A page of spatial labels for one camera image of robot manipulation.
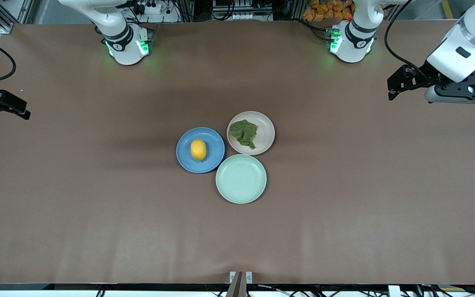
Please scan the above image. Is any green lettuce leaf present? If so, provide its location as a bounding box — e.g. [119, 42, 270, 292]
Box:
[229, 119, 259, 150]

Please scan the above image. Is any yellow lemon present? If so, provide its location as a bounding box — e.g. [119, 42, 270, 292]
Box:
[190, 139, 207, 162]

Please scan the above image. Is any orange snack bag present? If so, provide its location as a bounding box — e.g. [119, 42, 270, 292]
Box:
[302, 0, 354, 22]

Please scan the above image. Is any brown table cover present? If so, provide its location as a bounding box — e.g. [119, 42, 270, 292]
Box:
[0, 19, 475, 285]

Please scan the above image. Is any beige plate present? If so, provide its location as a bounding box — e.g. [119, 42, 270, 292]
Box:
[226, 111, 275, 156]

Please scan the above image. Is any white power strip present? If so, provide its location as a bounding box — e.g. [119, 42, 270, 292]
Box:
[135, 0, 163, 14]

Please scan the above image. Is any grey electronics box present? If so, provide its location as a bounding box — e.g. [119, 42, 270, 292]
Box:
[212, 0, 273, 21]

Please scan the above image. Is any light green plate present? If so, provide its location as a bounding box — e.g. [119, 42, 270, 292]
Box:
[215, 154, 267, 204]

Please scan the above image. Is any blue plate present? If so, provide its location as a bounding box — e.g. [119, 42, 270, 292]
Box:
[176, 127, 226, 174]

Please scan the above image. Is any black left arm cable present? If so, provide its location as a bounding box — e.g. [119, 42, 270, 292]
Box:
[384, 0, 428, 79]

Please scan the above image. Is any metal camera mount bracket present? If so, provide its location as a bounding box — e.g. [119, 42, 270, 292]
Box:
[226, 271, 254, 297]

